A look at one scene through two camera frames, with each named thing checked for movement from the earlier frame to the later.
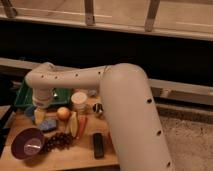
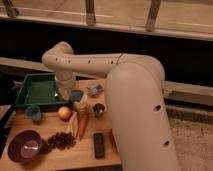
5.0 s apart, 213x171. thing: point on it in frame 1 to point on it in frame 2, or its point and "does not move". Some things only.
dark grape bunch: [58, 141] does not move
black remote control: [98, 144] does not move
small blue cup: [29, 111] does not move
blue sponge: [48, 125] to [76, 95]
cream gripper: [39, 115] to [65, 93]
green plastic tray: [24, 96] does not move
